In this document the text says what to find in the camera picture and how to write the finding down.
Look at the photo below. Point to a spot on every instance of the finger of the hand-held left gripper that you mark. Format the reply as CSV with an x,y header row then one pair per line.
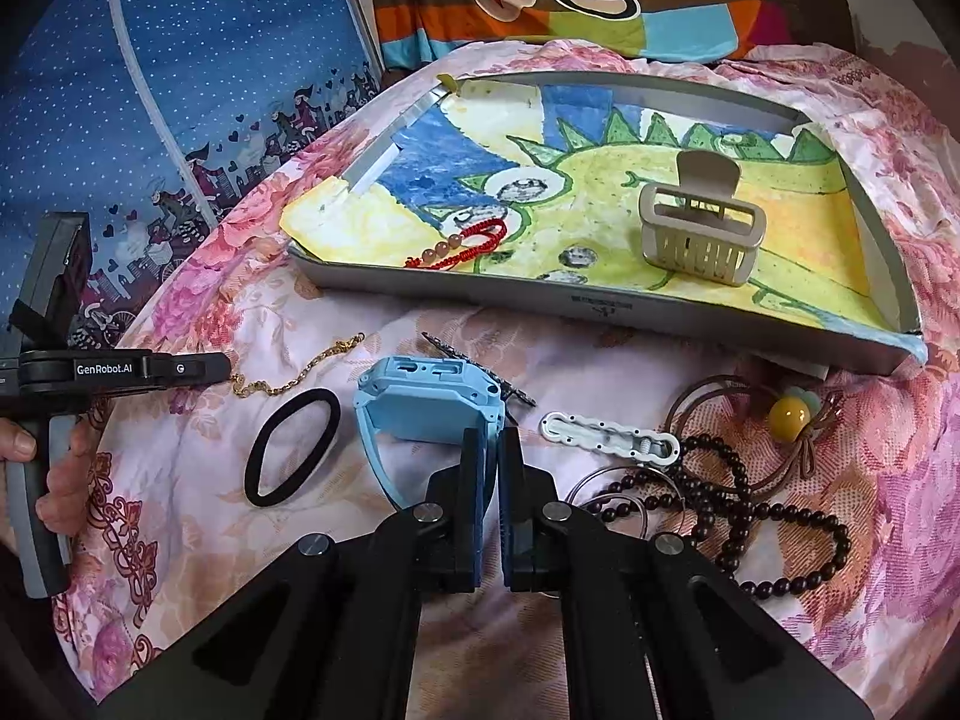
x,y
191,369

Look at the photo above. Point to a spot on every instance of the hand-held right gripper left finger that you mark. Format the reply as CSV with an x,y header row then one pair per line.
x,y
471,517

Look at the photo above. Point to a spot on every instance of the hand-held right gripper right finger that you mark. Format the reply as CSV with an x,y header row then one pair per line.
x,y
517,525

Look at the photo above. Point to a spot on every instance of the light blue smartwatch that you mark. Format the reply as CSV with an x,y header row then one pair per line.
x,y
424,409

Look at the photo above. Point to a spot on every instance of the grey shallow tray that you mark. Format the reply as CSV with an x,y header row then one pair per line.
x,y
525,304

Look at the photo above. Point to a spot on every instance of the person's left hand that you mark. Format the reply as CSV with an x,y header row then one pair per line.
x,y
69,476

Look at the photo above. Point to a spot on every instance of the white plastic hair clip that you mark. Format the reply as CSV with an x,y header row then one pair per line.
x,y
600,436

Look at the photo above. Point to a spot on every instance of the black patterned hair clip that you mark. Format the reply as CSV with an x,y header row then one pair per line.
x,y
517,394

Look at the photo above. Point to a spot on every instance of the blue dotted fabric wardrobe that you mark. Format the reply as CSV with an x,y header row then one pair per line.
x,y
187,75

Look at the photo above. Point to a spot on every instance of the beige hair claw clip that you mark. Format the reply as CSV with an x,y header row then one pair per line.
x,y
701,244

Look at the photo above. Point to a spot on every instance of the dark brown headboard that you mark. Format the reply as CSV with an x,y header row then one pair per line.
x,y
817,7

